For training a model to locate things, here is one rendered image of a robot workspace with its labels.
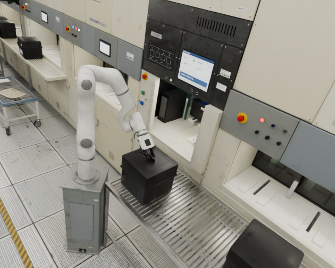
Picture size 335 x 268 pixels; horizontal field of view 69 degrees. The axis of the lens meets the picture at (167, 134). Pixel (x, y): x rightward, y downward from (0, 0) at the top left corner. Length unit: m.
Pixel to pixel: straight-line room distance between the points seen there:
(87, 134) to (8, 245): 1.35
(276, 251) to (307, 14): 1.16
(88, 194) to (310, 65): 1.56
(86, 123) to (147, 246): 1.35
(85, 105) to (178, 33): 0.82
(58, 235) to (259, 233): 1.75
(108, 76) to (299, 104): 1.06
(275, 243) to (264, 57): 0.99
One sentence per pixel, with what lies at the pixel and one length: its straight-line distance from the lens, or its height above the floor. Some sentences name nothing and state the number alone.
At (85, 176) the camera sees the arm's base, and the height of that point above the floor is 0.80.
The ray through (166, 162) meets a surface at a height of 1.01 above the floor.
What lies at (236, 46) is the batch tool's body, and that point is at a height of 1.81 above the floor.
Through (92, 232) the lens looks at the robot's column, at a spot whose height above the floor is 0.30.
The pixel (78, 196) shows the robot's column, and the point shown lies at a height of 0.68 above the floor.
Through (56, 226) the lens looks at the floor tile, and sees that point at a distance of 2.62.
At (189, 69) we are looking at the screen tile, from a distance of 1.79.
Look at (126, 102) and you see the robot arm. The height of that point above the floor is 1.38.
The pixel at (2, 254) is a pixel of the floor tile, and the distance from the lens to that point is 2.56.
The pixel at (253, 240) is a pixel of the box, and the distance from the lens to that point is 1.43.
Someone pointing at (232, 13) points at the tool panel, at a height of 1.97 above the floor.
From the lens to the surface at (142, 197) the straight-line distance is 1.67.
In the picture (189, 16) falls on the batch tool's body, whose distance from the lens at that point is 1.79.
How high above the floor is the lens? 2.05
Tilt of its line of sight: 31 degrees down
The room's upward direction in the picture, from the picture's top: 11 degrees clockwise
